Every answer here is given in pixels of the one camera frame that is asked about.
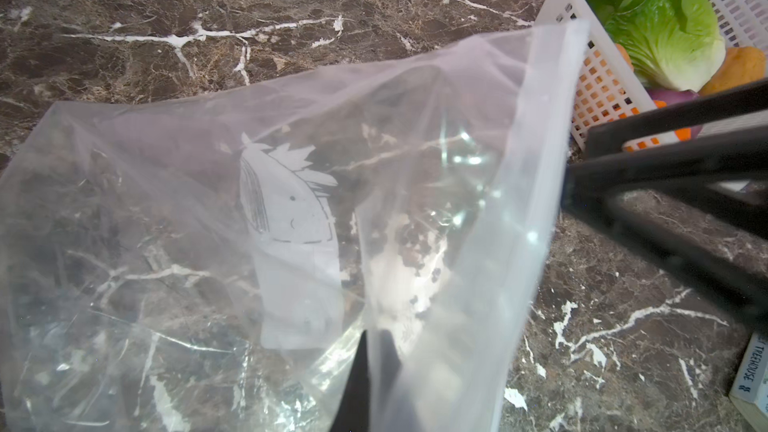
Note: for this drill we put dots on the yellow-orange squash toy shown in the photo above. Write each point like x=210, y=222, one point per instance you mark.
x=742, y=65

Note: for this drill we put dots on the clear zip top bag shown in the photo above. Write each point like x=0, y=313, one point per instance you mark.
x=210, y=263

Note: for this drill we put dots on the green lettuce toy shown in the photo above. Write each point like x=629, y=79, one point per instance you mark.
x=674, y=44

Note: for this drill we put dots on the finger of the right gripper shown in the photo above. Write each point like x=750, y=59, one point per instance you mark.
x=688, y=171
x=609, y=138

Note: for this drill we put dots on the white plastic basket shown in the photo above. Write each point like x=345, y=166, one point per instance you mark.
x=607, y=90

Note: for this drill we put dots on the brown potato toy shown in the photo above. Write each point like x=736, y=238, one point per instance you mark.
x=625, y=56

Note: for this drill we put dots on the colourful paperback book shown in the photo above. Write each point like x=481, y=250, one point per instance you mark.
x=749, y=390

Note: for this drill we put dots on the orange pumpkin toy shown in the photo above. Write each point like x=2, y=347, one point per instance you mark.
x=665, y=138

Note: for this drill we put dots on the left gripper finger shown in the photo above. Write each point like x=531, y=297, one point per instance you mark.
x=353, y=413

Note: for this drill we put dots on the purple onion toy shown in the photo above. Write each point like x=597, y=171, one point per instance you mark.
x=664, y=97

